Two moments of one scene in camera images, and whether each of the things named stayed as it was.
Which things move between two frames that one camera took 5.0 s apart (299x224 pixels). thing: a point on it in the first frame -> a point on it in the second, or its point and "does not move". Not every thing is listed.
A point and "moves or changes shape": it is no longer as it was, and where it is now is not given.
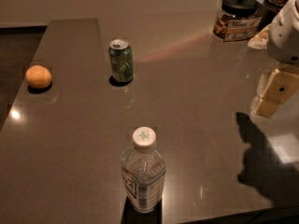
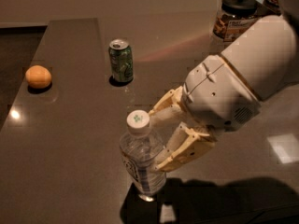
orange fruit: (38, 77) does not move
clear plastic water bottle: (143, 172) moves or changes shape
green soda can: (121, 55) does not move
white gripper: (284, 42) -> (220, 93)
